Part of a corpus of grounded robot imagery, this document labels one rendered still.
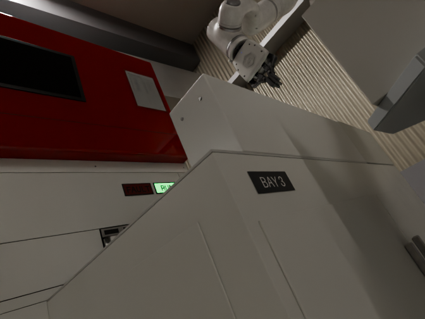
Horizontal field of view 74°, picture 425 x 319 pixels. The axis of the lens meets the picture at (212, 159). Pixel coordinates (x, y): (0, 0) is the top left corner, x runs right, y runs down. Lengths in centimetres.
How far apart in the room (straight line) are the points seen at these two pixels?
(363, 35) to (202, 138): 27
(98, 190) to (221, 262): 72
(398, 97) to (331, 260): 22
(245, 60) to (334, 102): 190
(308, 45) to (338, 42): 246
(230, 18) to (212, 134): 58
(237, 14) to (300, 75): 204
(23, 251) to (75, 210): 17
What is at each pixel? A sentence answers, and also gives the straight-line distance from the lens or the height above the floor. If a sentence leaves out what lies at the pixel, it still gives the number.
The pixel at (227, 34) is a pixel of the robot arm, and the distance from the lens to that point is 94.
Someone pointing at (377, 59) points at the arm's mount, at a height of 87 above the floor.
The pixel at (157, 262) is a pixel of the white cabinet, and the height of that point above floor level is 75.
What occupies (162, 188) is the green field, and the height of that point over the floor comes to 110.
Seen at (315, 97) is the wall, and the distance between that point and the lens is 279.
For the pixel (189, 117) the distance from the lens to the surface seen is 43.
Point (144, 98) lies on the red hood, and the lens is 132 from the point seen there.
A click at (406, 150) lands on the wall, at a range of 251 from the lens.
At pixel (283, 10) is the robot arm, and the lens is 124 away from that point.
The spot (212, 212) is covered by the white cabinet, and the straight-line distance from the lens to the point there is 31.
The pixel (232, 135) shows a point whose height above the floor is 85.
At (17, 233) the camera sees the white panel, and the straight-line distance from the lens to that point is 87.
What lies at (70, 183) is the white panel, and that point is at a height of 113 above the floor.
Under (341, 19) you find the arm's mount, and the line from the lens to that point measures 51.
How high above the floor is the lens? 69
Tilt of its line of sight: 23 degrees up
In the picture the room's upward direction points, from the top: 25 degrees counter-clockwise
